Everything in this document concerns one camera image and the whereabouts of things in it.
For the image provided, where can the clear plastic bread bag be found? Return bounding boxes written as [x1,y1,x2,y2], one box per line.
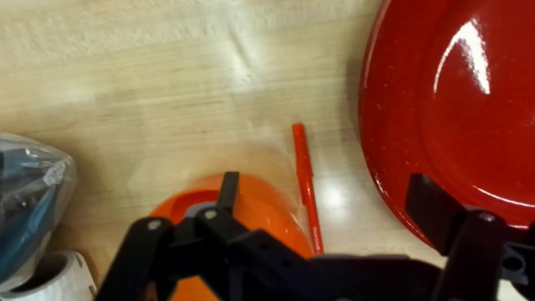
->
[0,133,79,291]

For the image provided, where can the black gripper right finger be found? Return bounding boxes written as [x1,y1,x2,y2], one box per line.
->
[405,173,535,301]

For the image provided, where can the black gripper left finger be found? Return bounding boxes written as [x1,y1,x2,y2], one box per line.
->
[94,171,348,301]

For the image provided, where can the red round plate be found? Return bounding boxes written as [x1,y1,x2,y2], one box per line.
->
[358,0,535,250]

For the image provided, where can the orange pen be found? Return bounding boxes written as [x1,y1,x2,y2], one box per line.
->
[291,123,327,256]

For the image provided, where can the white printed mug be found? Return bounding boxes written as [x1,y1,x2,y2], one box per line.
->
[0,250,99,301]

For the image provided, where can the orange plastic bowl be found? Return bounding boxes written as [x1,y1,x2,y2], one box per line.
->
[146,173,317,301]

